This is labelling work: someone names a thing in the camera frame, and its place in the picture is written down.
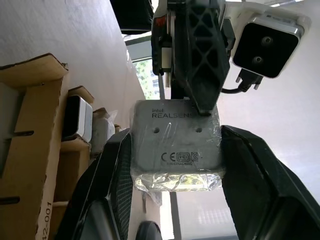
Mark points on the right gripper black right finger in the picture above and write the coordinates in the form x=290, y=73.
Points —
x=255, y=190

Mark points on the grey plastic-wrapped RealSense camera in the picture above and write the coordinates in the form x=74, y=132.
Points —
x=175, y=140

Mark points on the window with dark frame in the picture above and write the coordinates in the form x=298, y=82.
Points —
x=145, y=72

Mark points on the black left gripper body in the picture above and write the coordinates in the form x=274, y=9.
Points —
x=160, y=50

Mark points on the silver camera with black face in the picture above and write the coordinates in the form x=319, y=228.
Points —
x=83, y=120

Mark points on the arm-mounted RealSense camera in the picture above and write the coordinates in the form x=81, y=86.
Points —
x=265, y=47

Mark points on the black plain finger of the left gripper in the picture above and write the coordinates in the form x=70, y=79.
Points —
x=180, y=50

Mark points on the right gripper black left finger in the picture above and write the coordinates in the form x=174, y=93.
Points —
x=115, y=180

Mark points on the black truss finger of the left gripper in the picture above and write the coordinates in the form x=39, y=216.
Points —
x=205, y=62

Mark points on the cardboard divider tray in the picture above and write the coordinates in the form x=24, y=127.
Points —
x=35, y=140

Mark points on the dark rounded object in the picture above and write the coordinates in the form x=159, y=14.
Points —
x=150, y=231

